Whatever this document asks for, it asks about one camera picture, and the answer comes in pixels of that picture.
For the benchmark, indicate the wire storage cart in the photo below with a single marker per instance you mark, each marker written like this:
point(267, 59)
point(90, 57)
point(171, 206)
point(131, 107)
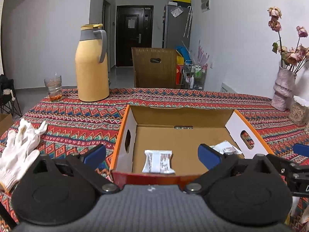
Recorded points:
point(193, 76)

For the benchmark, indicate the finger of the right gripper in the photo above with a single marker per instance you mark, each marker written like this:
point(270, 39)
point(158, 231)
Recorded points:
point(301, 149)

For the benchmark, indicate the drinking glass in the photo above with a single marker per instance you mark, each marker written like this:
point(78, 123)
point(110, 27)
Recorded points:
point(54, 87)

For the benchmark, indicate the patterned red tablecloth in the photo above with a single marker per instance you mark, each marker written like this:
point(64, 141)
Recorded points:
point(252, 197)

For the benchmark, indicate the pink textured vase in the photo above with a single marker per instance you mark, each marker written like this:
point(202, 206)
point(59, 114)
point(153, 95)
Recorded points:
point(283, 88)

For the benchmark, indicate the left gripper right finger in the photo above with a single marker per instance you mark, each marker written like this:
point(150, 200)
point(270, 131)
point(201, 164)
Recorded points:
point(210, 159)

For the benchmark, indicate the yellow thermos jug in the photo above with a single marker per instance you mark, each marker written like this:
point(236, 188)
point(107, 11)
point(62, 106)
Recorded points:
point(92, 64)

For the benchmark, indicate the black folding chair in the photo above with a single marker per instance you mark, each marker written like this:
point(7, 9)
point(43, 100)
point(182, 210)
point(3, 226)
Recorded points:
point(9, 101)

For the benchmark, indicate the white snack packet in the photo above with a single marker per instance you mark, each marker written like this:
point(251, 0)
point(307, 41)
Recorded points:
point(158, 161)
point(226, 147)

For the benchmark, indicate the white cotton glove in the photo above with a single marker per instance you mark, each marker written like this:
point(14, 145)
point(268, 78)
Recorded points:
point(20, 153)

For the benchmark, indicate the red gift box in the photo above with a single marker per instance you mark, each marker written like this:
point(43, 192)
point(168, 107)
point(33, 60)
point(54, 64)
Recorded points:
point(179, 74)

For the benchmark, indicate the dried pink roses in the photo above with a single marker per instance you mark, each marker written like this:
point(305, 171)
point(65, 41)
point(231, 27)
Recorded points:
point(293, 56)

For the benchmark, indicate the orange cardboard box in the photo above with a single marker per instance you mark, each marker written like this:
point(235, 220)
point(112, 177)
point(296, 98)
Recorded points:
point(180, 130)

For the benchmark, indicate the jar of seeds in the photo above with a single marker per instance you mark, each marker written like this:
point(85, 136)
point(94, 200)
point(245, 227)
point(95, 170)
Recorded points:
point(299, 111)

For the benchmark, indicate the grey refrigerator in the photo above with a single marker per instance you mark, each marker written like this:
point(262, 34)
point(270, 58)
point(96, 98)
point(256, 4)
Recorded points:
point(174, 21)

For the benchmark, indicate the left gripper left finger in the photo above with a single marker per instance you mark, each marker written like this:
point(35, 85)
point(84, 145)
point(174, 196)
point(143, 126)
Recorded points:
point(83, 166)

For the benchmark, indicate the white umbrella on fridge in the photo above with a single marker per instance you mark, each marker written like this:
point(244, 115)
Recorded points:
point(188, 22)

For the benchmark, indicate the wall electrical panel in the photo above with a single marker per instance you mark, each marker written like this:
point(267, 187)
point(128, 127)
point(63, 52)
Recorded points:
point(205, 5)

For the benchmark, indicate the wooden chair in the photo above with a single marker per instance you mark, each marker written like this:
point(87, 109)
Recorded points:
point(154, 67)

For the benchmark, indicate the black entrance door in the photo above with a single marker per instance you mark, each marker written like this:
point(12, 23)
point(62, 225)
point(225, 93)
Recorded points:
point(134, 25)

